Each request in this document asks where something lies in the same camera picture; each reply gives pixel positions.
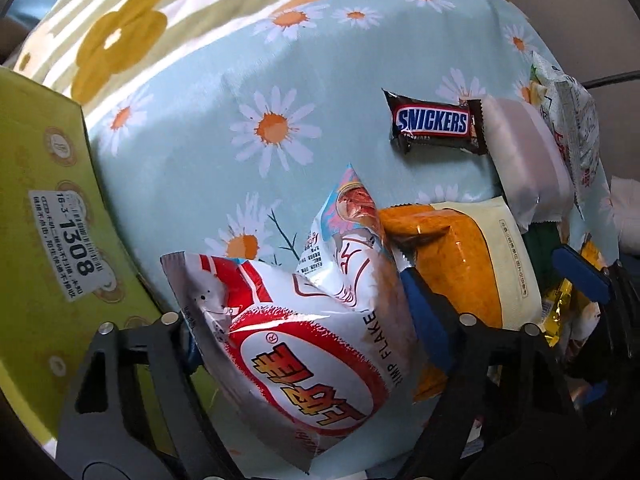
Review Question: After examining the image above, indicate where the yellow candy wrapper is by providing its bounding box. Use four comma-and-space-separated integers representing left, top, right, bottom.
537, 280, 576, 348

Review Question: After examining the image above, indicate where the white green snack packet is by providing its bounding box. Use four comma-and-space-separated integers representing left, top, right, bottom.
527, 52, 613, 221

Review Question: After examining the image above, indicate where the white cloth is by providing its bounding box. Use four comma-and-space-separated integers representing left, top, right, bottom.
607, 175, 640, 256

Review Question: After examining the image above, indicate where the orange cake packet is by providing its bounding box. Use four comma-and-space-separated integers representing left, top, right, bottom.
377, 197, 545, 403

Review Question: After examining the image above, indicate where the dark green packet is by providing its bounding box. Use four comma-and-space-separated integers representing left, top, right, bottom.
522, 220, 567, 291

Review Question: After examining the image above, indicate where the black cable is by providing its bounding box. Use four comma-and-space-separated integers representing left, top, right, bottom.
580, 72, 640, 89

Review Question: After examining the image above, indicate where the green cardboard box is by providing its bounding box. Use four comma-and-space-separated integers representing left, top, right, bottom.
0, 67, 201, 442

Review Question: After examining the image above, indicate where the white red shrimp chip bag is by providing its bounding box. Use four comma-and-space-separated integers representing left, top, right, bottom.
160, 162, 432, 463

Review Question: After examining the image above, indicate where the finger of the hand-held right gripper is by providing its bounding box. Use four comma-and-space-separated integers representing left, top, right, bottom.
552, 246, 613, 303
575, 381, 610, 407

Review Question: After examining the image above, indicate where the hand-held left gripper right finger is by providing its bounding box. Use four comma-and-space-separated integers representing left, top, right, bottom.
399, 269, 591, 480

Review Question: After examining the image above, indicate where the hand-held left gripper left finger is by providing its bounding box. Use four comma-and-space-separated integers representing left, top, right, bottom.
55, 311, 246, 480

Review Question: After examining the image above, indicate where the blue curtain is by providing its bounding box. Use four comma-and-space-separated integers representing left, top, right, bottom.
7, 0, 66, 36

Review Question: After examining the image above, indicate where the daisy print blue cloth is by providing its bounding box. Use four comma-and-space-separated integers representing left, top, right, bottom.
82, 0, 621, 480

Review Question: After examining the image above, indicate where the brown chocolate bar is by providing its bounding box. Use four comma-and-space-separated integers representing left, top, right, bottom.
381, 88, 488, 156

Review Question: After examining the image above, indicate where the striped floral pillow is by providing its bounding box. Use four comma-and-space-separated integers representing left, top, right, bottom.
12, 0, 491, 107

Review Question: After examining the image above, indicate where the pink bread in clear wrapper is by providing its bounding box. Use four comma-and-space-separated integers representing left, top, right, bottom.
480, 95, 576, 233

